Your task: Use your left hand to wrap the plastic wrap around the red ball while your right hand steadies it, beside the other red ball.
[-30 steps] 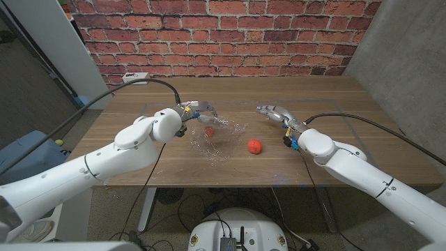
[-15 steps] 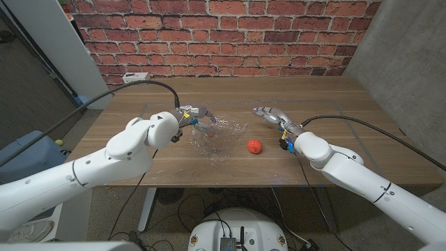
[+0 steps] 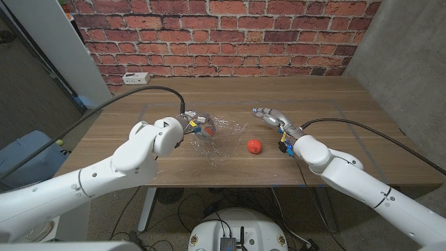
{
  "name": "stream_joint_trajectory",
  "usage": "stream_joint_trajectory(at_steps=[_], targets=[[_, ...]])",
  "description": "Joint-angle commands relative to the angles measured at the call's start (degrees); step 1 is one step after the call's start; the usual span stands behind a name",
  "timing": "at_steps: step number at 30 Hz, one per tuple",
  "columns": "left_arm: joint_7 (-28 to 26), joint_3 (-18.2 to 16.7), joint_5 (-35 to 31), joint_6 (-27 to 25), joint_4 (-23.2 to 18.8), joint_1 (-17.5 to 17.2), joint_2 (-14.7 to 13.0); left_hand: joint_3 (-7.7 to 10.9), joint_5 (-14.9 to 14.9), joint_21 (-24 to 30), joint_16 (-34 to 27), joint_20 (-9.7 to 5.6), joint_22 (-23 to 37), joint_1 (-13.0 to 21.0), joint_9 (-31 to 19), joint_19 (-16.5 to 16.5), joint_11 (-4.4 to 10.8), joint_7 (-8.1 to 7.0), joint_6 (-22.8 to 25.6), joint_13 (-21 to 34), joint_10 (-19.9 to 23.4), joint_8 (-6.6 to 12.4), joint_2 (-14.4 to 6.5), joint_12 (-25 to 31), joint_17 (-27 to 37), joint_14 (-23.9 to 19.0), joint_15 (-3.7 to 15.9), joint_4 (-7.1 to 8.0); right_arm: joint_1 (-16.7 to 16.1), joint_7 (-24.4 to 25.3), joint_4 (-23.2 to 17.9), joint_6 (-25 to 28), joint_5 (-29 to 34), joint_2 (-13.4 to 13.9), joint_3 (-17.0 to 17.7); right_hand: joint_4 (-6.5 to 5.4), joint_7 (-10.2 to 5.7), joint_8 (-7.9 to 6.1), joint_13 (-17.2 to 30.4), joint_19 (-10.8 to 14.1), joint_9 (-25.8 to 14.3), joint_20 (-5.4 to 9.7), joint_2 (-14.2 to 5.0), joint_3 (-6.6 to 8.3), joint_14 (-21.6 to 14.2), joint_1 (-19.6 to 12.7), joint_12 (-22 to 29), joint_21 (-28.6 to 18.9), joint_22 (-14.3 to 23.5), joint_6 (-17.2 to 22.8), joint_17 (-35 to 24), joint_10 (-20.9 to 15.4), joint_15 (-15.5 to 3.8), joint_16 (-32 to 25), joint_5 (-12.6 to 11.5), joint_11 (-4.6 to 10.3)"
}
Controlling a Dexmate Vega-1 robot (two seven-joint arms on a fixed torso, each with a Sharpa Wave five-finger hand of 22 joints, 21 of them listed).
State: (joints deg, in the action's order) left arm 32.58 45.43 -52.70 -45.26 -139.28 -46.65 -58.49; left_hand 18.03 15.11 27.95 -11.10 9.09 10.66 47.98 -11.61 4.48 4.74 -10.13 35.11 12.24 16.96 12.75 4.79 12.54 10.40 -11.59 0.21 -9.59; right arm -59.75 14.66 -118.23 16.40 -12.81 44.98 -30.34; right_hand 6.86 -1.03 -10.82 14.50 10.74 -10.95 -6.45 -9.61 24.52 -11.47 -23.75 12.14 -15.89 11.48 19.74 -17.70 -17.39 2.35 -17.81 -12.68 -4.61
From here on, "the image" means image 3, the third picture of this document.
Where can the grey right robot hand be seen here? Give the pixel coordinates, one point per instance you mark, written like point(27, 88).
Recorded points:
point(278, 118)

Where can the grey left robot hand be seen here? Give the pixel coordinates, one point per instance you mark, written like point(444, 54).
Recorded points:
point(209, 123)

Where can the clear plastic wrap sheet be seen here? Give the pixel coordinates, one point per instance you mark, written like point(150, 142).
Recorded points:
point(226, 139)

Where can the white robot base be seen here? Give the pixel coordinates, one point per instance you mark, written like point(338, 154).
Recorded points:
point(258, 230)

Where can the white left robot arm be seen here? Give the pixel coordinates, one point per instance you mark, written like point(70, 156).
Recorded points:
point(132, 160)

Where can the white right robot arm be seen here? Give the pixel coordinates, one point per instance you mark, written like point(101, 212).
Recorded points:
point(348, 181)

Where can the red toy ball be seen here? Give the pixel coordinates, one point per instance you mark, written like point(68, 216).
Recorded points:
point(254, 146)

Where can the yellow tennis ball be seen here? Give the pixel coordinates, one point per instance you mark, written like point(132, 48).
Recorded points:
point(59, 142)

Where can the black ribbed round disc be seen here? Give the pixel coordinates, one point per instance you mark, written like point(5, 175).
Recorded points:
point(170, 196)

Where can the white power outlet box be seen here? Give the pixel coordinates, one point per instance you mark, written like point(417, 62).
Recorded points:
point(136, 78)

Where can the red brick printed backdrop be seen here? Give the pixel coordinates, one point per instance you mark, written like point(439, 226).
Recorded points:
point(244, 35)

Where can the white table leg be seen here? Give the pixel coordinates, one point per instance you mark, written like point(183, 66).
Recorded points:
point(146, 212)

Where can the grey table leg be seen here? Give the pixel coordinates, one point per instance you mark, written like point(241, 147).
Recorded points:
point(329, 219)

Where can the black floor power adapter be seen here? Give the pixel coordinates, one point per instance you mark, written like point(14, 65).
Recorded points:
point(310, 245)

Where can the white pillar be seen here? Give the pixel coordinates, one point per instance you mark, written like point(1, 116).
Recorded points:
point(52, 42)

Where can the blue bin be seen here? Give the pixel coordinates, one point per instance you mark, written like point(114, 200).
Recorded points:
point(35, 171)

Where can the white robot torso edge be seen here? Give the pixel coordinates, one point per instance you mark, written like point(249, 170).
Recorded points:
point(69, 247)

